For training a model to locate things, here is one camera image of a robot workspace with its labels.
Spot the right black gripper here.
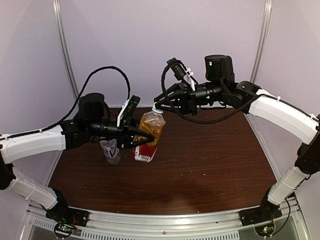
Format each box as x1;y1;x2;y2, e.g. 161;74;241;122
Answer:
153;80;225;116

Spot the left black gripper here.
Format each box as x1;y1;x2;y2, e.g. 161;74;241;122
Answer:
87;115;155;149

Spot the amber tea bottle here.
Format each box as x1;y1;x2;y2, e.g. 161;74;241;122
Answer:
132;107;166;163

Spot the white tea bottle cap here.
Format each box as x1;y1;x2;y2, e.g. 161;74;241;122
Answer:
151;102;165;115

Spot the clear water bottle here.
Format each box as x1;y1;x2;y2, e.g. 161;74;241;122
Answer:
100;139;121;165

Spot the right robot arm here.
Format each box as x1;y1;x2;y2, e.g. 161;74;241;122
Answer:
154;55;320;221

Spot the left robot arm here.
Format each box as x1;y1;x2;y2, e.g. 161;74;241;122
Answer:
0;93;155;222

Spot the left circuit board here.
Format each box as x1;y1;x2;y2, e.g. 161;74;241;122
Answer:
53;223;77;239

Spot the circuit board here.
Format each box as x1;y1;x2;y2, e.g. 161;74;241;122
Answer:
53;223;77;239
254;223;275;238

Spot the right circuit board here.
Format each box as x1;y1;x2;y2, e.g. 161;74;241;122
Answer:
254;223;275;238

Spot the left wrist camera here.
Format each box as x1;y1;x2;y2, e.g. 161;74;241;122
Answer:
116;95;141;127

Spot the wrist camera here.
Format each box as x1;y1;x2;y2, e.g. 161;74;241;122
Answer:
116;95;141;127
167;57;198;92

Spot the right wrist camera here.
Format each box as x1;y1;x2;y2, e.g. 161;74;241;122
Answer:
167;57;198;92

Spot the right black braided cable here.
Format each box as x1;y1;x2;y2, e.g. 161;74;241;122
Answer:
161;65;320;125

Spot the black braided cable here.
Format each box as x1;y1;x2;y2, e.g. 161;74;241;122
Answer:
0;66;132;138
161;65;320;125

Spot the left black braided cable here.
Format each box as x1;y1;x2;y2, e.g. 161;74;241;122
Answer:
0;66;132;138

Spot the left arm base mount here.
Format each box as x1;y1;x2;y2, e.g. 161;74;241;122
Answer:
43;188;89;227

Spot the front aluminium rail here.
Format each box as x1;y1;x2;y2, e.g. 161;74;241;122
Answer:
18;198;311;240

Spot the right aluminium frame post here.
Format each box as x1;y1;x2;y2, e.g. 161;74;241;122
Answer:
249;0;273;84

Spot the aluminium frame post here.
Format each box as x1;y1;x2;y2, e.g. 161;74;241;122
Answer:
249;0;273;84
52;0;79;100

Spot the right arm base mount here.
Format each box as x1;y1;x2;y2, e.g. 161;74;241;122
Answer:
239;188;283;226

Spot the left aluminium frame post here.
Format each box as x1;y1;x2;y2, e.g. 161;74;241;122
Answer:
52;0;79;100

